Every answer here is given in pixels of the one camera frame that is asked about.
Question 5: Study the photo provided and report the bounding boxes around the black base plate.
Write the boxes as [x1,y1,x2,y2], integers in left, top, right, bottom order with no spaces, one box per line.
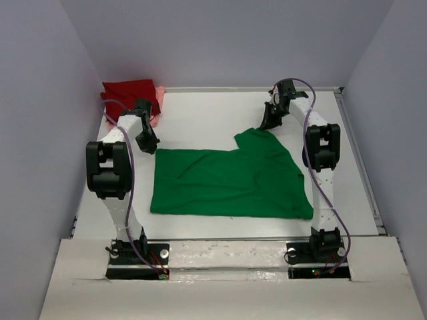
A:
[105,241,170,281]
[284,241,351,280]

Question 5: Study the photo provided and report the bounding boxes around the folded dark red t-shirt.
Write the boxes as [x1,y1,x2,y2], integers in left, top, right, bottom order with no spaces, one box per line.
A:
[100,79,159,123]

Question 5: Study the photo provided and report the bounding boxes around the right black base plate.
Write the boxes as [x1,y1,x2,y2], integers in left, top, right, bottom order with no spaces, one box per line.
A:
[284,241,351,280]

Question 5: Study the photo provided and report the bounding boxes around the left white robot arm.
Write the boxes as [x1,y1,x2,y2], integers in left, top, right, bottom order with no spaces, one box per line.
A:
[85,98,160,264]

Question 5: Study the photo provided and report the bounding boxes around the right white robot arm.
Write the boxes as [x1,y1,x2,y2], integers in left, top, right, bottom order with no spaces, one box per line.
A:
[260,78,342,264]

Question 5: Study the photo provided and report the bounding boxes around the green t-shirt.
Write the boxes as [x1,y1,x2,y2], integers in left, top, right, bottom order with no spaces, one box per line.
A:
[150,128,314,221]

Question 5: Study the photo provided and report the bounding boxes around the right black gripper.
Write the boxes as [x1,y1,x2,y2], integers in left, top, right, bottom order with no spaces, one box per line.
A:
[260,101,290,131]

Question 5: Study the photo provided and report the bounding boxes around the folded pink t-shirt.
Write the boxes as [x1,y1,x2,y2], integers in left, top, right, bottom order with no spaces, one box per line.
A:
[105,85,166,129]

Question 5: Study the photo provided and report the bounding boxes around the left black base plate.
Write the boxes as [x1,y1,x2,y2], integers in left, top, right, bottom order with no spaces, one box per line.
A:
[105,241,170,281]

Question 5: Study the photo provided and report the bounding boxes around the white front cover board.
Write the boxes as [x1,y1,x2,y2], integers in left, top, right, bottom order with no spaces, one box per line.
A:
[41,237,423,319]

